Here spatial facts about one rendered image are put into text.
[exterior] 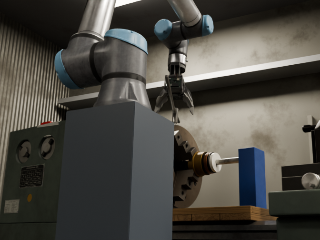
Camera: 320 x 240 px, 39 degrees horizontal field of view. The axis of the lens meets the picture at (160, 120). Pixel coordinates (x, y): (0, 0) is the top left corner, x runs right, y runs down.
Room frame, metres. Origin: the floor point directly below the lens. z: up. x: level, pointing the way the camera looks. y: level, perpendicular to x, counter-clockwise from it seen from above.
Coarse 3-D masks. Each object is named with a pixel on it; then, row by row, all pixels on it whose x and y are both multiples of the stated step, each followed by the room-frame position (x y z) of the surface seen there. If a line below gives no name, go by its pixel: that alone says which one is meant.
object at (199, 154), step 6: (198, 156) 1.57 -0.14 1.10; (204, 156) 1.55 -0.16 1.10; (192, 162) 1.57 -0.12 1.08; (198, 162) 1.56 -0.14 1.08; (204, 162) 1.55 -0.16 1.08; (192, 168) 1.58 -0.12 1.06; (198, 168) 1.57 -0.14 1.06; (204, 168) 1.56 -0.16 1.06; (210, 168) 1.55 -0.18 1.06; (198, 174) 1.59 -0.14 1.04; (204, 174) 1.58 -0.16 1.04
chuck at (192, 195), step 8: (176, 128) 1.63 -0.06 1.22; (184, 128) 1.68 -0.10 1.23; (184, 136) 1.68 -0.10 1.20; (192, 144) 1.72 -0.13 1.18; (184, 160) 1.69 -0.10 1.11; (176, 168) 1.72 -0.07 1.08; (200, 184) 1.77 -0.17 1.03; (192, 192) 1.72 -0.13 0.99; (184, 200) 1.68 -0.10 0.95; (192, 200) 1.72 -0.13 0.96; (176, 208) 1.65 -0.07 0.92
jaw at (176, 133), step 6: (174, 132) 1.57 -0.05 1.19; (174, 138) 1.56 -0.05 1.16; (180, 138) 1.59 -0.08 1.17; (174, 144) 1.58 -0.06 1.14; (180, 144) 1.58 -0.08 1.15; (186, 144) 1.58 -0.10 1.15; (174, 150) 1.60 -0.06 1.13; (180, 150) 1.59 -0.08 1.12; (186, 150) 1.58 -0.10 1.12; (192, 150) 1.58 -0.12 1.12; (174, 156) 1.62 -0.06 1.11; (180, 156) 1.60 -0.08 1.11; (186, 156) 1.59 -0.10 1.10; (192, 156) 1.58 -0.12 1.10
